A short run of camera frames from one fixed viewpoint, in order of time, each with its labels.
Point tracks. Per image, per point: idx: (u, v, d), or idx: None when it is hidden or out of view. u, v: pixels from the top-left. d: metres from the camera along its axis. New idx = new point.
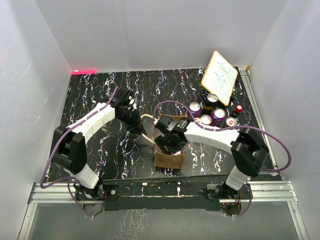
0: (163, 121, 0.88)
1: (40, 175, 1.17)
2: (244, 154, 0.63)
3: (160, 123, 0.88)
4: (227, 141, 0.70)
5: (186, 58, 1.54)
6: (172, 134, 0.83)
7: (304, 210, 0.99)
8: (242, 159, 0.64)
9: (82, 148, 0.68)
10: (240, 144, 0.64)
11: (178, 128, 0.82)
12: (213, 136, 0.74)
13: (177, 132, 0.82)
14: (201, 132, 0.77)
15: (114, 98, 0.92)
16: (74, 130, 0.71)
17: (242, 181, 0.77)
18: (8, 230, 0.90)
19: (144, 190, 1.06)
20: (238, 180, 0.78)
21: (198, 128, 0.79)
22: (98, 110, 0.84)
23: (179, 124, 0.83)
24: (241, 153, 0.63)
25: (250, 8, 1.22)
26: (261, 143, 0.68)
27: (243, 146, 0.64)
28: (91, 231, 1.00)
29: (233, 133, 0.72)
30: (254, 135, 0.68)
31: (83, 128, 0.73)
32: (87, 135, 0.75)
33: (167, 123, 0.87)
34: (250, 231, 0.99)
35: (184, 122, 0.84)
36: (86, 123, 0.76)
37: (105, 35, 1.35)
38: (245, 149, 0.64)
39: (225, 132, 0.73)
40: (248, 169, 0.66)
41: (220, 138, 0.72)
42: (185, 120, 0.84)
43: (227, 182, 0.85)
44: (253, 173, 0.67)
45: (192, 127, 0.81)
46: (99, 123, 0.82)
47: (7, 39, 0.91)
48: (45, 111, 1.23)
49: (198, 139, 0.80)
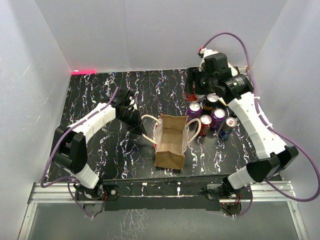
0: (219, 62, 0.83)
1: (40, 175, 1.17)
2: (270, 169, 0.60)
3: (213, 61, 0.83)
4: (268, 148, 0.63)
5: (186, 59, 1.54)
6: (219, 86, 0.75)
7: (304, 211, 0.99)
8: (265, 170, 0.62)
9: (82, 148, 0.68)
10: (276, 161, 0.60)
11: (232, 87, 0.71)
12: (259, 130, 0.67)
13: (227, 88, 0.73)
14: (251, 115, 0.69)
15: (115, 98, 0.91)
16: (74, 130, 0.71)
17: (244, 184, 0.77)
18: (8, 230, 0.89)
19: (144, 190, 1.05)
20: (241, 181, 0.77)
21: (252, 111, 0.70)
22: (99, 110, 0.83)
23: (236, 83, 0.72)
24: (271, 168, 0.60)
25: (249, 9, 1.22)
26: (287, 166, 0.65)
27: (275, 162, 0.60)
28: (91, 231, 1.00)
29: (280, 144, 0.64)
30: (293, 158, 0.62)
31: (84, 127, 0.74)
32: (88, 134, 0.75)
33: (221, 68, 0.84)
34: (250, 231, 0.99)
35: (242, 84, 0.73)
36: (87, 122, 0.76)
37: (105, 35, 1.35)
38: (277, 166, 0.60)
39: (273, 136, 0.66)
40: (259, 175, 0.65)
41: (265, 139, 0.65)
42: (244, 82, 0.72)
43: (228, 178, 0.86)
44: (257, 180, 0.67)
45: (248, 102, 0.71)
46: (99, 123, 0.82)
47: (7, 38, 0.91)
48: (45, 111, 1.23)
49: (240, 116, 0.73)
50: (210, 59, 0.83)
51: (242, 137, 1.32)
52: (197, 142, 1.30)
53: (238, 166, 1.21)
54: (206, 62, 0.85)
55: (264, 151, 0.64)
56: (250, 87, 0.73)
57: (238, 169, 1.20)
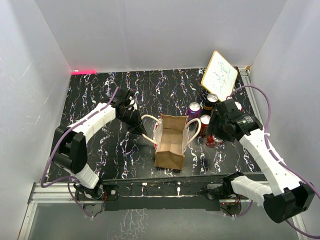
0: (228, 105, 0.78)
1: (40, 175, 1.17)
2: (285, 206, 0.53)
3: (223, 105, 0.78)
4: (281, 184, 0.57)
5: (186, 59, 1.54)
6: (229, 125, 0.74)
7: (304, 210, 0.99)
8: (280, 207, 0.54)
9: (82, 148, 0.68)
10: (293, 198, 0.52)
11: (242, 125, 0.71)
12: (270, 166, 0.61)
13: (237, 126, 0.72)
14: (261, 150, 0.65)
15: (115, 98, 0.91)
16: (75, 130, 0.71)
17: (248, 197, 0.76)
18: (8, 231, 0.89)
19: (144, 190, 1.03)
20: (246, 193, 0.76)
21: (262, 146, 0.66)
22: (99, 110, 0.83)
23: (245, 120, 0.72)
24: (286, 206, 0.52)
25: (250, 9, 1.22)
26: (308, 205, 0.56)
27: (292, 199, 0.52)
28: (91, 231, 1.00)
29: (293, 180, 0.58)
30: (310, 196, 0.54)
31: (84, 127, 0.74)
32: (88, 134, 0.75)
33: (231, 110, 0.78)
34: (250, 231, 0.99)
35: (251, 121, 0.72)
36: (87, 122, 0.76)
37: (105, 35, 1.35)
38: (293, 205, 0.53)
39: (286, 171, 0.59)
40: (273, 212, 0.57)
41: (277, 175, 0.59)
42: (253, 119, 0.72)
43: (232, 181, 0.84)
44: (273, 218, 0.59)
45: (257, 137, 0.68)
46: (99, 123, 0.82)
47: (7, 39, 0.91)
48: (45, 111, 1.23)
49: (252, 152, 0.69)
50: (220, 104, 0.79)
51: None
52: (197, 142, 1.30)
53: (238, 166, 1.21)
54: (217, 107, 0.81)
55: (277, 187, 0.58)
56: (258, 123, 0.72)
57: (238, 169, 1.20)
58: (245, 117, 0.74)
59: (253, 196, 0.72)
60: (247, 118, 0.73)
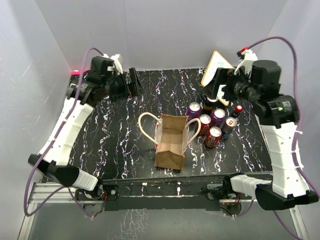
0: (269, 76, 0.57)
1: (40, 176, 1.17)
2: (281, 206, 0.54)
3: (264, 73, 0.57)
4: (287, 189, 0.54)
5: (186, 59, 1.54)
6: (259, 104, 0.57)
7: (305, 211, 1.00)
8: (274, 202, 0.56)
9: (64, 171, 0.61)
10: (292, 200, 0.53)
11: (275, 113, 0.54)
12: (285, 167, 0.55)
13: (269, 111, 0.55)
14: (284, 149, 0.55)
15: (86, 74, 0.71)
16: (47, 158, 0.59)
17: (245, 193, 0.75)
18: (8, 230, 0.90)
19: (144, 190, 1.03)
20: (243, 189, 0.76)
21: (287, 144, 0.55)
22: (65, 118, 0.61)
23: (281, 108, 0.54)
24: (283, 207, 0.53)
25: (250, 9, 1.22)
26: None
27: (290, 203, 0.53)
28: (91, 231, 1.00)
29: (300, 187, 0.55)
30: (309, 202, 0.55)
31: (56, 152, 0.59)
32: (66, 153, 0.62)
33: (269, 84, 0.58)
34: (251, 232, 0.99)
35: (288, 110, 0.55)
36: (57, 143, 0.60)
37: (105, 35, 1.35)
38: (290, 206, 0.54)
39: (298, 177, 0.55)
40: (265, 203, 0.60)
41: (288, 179, 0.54)
42: (290, 109, 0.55)
43: (232, 180, 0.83)
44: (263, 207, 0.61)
45: (286, 131, 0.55)
46: (74, 132, 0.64)
47: (7, 39, 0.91)
48: (45, 111, 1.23)
49: (270, 143, 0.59)
50: (259, 68, 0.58)
51: (242, 137, 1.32)
52: (197, 142, 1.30)
53: (238, 166, 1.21)
54: (255, 70, 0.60)
55: (281, 189, 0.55)
56: (296, 116, 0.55)
57: (238, 169, 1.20)
58: (281, 101, 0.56)
59: (249, 192, 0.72)
60: (283, 103, 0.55)
